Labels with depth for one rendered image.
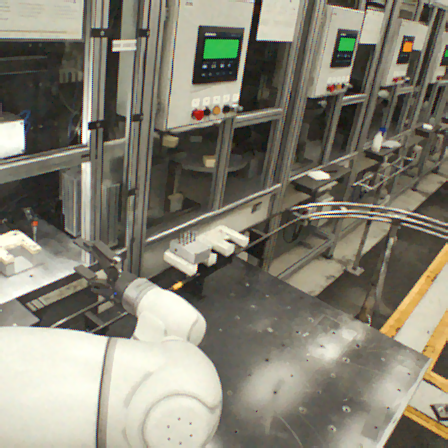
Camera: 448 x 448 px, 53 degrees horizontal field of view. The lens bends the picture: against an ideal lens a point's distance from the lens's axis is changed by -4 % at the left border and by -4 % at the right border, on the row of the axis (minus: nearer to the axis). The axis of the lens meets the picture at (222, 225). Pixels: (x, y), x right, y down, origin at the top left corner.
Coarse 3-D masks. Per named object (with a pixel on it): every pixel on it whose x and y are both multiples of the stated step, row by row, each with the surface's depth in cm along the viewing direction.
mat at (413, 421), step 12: (408, 408) 238; (408, 420) 230; (420, 420) 231; (432, 420) 233; (396, 432) 223; (408, 432) 223; (420, 432) 224; (432, 432) 225; (444, 432) 226; (396, 444) 216; (408, 444) 217; (420, 444) 217; (432, 444) 218; (444, 444) 219
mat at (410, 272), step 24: (408, 216) 469; (432, 216) 479; (408, 240) 419; (432, 240) 426; (360, 264) 367; (408, 264) 379; (432, 264) 384; (336, 288) 332; (360, 288) 336; (384, 288) 341; (408, 288) 345; (384, 312) 313; (408, 312) 318
